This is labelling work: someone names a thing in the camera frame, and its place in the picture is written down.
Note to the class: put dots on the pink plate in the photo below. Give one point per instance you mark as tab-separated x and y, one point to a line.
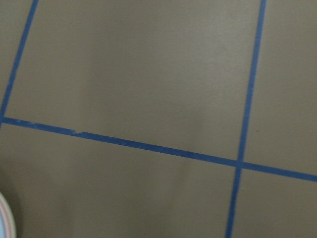
6	217

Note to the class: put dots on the cream plate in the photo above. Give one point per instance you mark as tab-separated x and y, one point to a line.
12	221

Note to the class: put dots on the blue plate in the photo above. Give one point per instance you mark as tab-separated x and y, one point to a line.
2	222

